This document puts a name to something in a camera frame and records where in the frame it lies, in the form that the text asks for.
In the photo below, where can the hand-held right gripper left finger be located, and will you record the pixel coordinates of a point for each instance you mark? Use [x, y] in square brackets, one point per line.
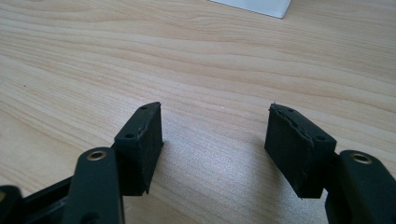
[140, 149]

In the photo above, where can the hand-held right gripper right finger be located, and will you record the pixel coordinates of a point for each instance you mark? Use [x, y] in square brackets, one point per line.
[295, 155]

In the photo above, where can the translucent white expandable book stand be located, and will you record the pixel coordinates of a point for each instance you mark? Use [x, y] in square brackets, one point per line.
[261, 6]

